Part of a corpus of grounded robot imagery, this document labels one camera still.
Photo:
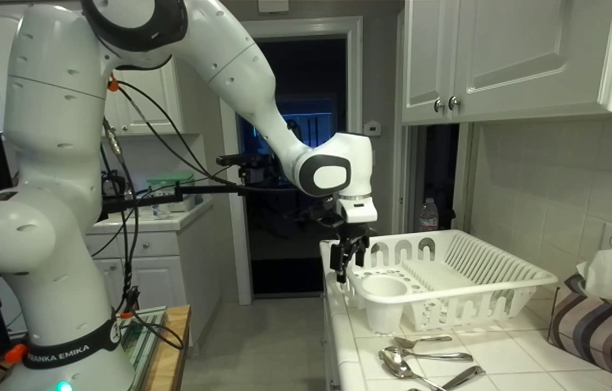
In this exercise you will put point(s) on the white door frame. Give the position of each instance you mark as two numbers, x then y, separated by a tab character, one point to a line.
237	253

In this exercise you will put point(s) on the white plastic dish rack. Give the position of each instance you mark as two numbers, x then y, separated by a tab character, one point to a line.
464	275

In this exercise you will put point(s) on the white fixture above door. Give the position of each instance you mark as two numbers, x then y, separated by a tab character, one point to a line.
271	6

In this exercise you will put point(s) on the large silver spoon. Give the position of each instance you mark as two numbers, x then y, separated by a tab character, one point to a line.
394	364

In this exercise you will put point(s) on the white tissue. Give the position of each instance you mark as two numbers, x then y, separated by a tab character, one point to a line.
601	275

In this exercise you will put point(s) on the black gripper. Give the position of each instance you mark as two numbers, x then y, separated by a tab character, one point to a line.
346	233

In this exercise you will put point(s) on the clear water bottle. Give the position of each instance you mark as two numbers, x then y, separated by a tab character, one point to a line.
427	217

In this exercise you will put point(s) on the black horizontal camera boom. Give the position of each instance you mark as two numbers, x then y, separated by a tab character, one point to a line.
176	193

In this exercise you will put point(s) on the small silver spoon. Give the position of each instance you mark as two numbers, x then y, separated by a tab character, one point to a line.
421	339

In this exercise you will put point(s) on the striped tissue box cover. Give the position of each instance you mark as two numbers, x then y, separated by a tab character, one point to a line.
595	326

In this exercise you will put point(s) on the black camera on boom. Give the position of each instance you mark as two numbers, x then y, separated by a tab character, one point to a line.
248	171

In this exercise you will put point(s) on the green board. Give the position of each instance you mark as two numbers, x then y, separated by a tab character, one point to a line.
140	339

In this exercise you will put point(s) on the wooden table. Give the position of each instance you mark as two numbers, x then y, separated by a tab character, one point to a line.
172	349

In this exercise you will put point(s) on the white background counter cabinet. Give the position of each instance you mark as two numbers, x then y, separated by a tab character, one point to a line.
176	268

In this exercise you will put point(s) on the white upper kitchen cabinet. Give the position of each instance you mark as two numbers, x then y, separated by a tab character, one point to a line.
524	50

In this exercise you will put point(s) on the green box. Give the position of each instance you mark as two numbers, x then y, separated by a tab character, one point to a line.
172	182

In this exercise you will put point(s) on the silver cabinet knob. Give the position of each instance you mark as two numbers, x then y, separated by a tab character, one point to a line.
453	102
439	107

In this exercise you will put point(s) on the silver fork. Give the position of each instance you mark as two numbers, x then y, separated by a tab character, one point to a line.
464	376
427	356

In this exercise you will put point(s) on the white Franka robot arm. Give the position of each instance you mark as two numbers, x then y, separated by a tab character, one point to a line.
53	145

